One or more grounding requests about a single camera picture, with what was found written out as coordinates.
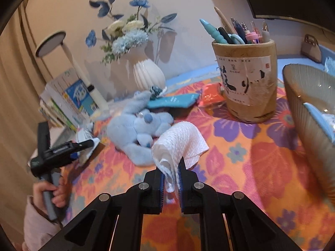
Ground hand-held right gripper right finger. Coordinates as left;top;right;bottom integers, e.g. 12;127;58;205
178;159;299;251

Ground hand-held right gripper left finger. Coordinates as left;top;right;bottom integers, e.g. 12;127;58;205
39;169;166;251

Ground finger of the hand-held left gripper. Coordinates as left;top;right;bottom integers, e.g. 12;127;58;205
73;139;95;149

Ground white printed packet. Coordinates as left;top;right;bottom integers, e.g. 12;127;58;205
75;127;101;166

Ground pale blue plush toy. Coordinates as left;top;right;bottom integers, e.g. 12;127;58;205
107;90;174;166

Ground white paper towel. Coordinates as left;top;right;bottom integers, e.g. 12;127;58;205
151;122;210;200

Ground orange packet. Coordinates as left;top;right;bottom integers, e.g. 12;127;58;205
197;82;228;108

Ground ribbed glass bowl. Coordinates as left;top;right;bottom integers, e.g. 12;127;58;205
282;63;335;207

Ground person's left forearm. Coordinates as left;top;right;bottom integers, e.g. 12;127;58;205
22;196;63;251

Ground person's left hand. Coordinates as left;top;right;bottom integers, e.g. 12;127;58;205
33;176;70;215

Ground white desk lamp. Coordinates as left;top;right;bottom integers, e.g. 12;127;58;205
35;31;110;119

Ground row of upright books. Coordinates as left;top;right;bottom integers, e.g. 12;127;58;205
39;67;105;134

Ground beige curtain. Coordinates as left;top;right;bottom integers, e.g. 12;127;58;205
0;4;50;210

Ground floral tablecloth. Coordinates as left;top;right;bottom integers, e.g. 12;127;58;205
59;44;335;251

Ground checked scrunchie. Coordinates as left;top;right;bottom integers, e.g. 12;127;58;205
149;85;164;100

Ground teal cloth pouch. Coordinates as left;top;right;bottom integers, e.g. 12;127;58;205
147;93;201;109

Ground white ribbed vase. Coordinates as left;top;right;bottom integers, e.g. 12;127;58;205
123;40;166;92

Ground bamboo pen holder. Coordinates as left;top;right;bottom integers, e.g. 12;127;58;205
211;39;278;124

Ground blue and white artificial flowers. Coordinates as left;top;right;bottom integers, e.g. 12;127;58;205
85;0;177;66

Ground bunch of pens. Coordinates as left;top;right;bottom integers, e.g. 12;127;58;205
199;6;271;45

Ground beige mini handbag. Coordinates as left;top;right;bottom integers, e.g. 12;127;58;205
300;33;322;64

